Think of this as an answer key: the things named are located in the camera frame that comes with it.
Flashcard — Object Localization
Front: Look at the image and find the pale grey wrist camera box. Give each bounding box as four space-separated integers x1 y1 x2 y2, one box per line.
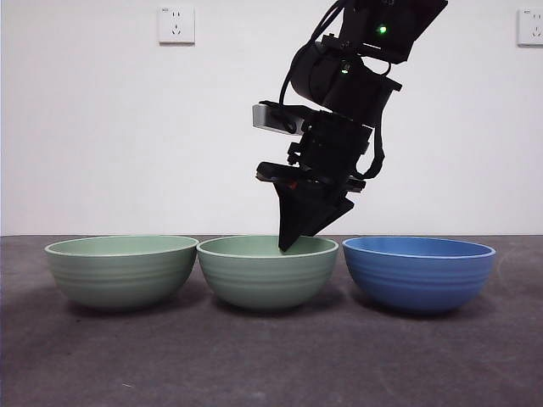
251 101 307 136

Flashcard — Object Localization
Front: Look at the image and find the white wall socket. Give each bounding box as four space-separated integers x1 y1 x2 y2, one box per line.
516 8 543 47
158 6 196 46

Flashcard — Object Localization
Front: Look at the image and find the green ribbed bowl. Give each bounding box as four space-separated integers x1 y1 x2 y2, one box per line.
44 235 199 314
196 235 340 313

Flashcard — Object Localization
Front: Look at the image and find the blue ribbed bowl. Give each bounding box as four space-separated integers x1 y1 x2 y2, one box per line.
341 236 496 315

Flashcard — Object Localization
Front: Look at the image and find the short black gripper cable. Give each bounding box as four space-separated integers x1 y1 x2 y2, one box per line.
355 122 387 180

